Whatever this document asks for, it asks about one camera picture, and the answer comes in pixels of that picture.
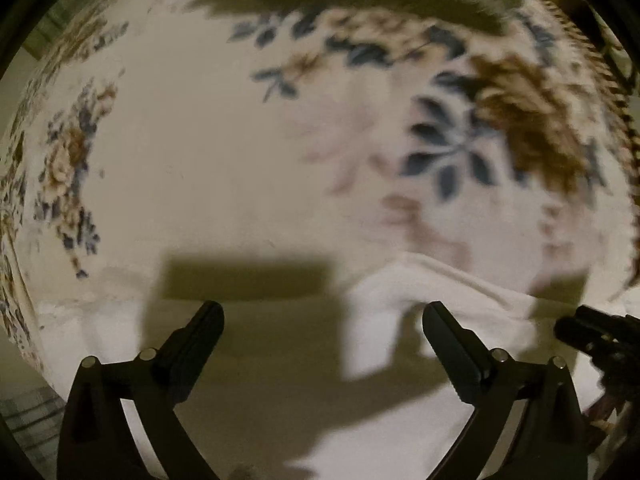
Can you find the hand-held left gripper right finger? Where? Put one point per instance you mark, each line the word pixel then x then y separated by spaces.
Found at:
pixel 445 332

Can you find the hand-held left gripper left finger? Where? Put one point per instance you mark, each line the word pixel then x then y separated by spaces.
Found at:
pixel 202 330

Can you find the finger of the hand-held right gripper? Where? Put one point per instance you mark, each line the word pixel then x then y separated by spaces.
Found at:
pixel 595 316
pixel 575 332

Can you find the white pants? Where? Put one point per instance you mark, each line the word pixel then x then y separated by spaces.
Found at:
pixel 310 360

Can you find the floral printed blanket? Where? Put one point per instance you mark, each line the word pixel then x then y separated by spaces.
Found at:
pixel 200 150

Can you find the grey checked cloth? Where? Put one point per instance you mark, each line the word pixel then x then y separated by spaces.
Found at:
pixel 27 425

